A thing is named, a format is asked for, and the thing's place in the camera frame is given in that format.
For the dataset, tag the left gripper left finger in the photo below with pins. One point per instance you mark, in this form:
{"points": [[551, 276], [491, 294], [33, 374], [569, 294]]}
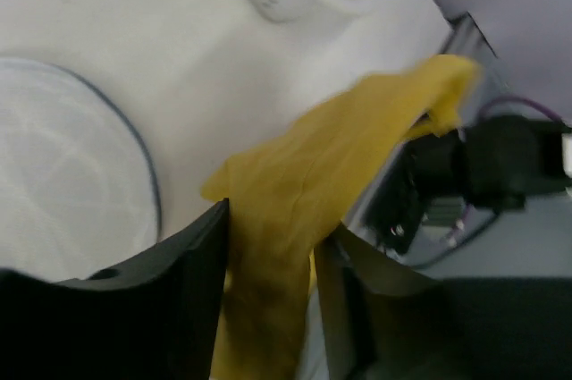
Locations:
{"points": [[155, 315]]}

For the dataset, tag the white mesh laundry bag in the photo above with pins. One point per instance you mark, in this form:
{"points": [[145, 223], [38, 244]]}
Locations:
{"points": [[79, 190]]}

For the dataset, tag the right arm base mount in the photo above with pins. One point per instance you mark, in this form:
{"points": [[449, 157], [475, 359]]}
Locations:
{"points": [[495, 164]]}

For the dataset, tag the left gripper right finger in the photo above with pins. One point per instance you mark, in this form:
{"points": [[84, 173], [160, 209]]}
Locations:
{"points": [[375, 311]]}

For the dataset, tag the yellow bra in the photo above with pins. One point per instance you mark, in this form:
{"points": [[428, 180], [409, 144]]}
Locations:
{"points": [[287, 194]]}

